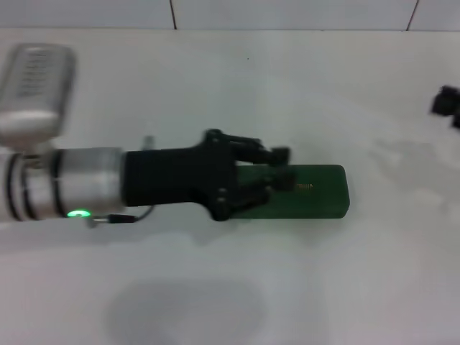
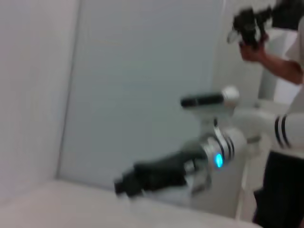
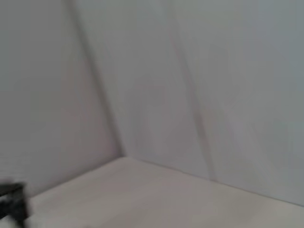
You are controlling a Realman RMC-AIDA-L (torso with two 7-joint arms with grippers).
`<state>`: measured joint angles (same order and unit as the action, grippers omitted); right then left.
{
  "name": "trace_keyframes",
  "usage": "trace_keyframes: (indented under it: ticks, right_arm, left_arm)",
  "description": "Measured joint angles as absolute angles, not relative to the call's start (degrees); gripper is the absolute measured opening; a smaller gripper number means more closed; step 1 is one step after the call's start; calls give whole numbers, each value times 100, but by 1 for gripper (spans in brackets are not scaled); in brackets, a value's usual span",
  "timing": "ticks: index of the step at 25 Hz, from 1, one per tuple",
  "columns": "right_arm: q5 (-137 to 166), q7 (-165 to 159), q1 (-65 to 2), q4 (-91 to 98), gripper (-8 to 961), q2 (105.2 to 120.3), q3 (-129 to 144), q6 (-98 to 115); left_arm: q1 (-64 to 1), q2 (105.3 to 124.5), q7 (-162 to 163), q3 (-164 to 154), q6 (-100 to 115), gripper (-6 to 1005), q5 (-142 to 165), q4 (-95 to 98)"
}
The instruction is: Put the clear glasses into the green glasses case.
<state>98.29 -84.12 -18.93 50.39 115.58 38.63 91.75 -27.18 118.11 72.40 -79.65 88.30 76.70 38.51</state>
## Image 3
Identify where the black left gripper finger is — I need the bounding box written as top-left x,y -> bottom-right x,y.
0,182 -> 33,228

